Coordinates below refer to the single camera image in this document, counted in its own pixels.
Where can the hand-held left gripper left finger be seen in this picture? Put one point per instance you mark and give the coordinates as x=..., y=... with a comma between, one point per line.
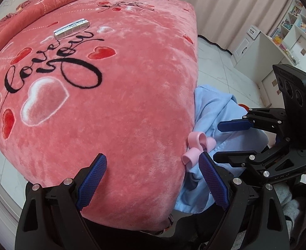
x=91, y=182

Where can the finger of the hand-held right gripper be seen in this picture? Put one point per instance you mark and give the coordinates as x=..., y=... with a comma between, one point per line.
x=231, y=157
x=233, y=125

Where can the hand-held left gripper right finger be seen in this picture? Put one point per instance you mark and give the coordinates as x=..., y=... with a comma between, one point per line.
x=214, y=182

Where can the light blue garment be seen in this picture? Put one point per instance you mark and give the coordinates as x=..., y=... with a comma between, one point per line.
x=212, y=101

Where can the pink plastic hook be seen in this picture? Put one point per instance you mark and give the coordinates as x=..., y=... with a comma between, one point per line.
x=194, y=139

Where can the person's right forearm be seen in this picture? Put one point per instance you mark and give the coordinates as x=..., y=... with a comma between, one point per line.
x=304, y=213

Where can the white desk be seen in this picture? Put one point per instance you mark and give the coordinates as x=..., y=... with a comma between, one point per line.
x=270, y=57

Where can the cartoon printed bed sheet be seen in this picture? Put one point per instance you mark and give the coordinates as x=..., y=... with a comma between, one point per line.
x=166, y=224

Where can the white bookshelf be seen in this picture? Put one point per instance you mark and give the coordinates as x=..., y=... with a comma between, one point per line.
x=298, y=23

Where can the white drawer cabinet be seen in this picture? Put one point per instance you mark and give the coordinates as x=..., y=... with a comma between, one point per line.
x=246, y=44

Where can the pink heart printed blanket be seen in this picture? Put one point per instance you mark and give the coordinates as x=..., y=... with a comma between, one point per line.
x=129, y=109

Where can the white bed skirt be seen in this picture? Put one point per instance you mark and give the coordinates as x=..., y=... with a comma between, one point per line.
x=1, y=200

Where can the pale pink curtain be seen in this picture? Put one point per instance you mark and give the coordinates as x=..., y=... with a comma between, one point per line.
x=207, y=5

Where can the small white medicine box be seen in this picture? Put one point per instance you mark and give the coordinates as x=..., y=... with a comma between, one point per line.
x=72, y=27

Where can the red folded quilt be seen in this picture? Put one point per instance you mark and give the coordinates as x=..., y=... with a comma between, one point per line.
x=25, y=15

